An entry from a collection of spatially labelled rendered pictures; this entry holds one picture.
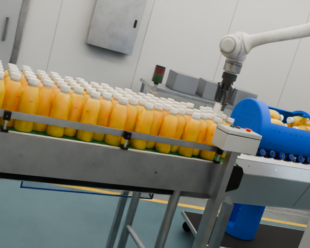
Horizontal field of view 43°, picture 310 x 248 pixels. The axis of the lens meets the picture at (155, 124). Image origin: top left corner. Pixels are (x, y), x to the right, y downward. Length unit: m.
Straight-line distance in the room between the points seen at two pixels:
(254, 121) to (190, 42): 3.51
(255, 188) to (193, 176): 0.54
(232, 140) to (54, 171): 0.80
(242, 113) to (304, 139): 0.38
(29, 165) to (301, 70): 5.29
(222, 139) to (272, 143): 0.51
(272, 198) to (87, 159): 1.25
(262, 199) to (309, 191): 0.33
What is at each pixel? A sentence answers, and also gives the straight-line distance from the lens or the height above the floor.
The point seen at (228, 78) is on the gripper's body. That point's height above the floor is 1.31.
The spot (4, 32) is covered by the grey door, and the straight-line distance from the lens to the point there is 5.26.
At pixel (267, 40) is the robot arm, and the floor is 1.53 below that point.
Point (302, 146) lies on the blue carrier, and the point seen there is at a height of 1.05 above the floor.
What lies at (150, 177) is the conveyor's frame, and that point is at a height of 0.78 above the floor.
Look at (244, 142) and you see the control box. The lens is 1.85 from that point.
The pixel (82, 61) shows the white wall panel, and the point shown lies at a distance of 5.34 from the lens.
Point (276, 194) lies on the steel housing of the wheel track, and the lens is 2.48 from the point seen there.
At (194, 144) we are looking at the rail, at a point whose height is 0.97.
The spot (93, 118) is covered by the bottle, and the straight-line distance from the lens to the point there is 1.65.
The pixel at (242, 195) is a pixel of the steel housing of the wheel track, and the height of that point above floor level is 0.69.
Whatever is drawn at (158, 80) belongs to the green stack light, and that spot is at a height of 1.18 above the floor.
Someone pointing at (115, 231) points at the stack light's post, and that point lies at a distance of 2.59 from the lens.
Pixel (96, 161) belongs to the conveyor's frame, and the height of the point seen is 0.83.
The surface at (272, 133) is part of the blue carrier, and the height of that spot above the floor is 1.09.
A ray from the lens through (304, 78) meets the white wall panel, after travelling 6.48.
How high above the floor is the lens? 1.37
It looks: 11 degrees down
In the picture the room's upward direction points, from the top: 16 degrees clockwise
